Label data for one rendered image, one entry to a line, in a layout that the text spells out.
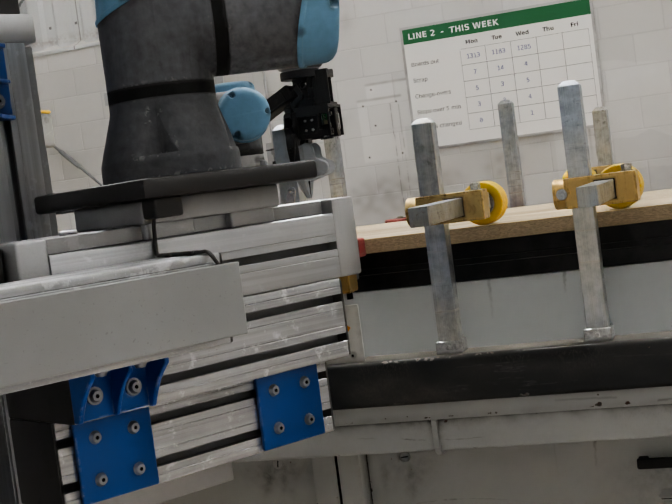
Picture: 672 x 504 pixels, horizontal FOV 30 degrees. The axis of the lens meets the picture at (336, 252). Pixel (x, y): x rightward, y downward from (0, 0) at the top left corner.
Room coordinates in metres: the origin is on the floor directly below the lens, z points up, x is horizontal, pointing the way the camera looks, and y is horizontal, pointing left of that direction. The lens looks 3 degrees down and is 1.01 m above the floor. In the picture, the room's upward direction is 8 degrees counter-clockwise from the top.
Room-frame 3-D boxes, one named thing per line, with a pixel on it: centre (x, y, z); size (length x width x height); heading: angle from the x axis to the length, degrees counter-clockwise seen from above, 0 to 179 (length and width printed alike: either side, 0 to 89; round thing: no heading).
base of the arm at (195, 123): (1.37, 0.16, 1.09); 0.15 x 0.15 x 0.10
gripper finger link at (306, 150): (2.10, 0.02, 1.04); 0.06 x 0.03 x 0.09; 72
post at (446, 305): (2.13, -0.18, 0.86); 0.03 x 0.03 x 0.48; 71
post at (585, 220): (2.05, -0.41, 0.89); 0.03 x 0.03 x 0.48; 71
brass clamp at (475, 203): (2.12, -0.20, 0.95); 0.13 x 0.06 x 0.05; 71
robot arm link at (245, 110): (1.79, 0.12, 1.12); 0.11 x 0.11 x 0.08; 10
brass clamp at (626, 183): (2.05, -0.43, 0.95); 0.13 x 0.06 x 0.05; 71
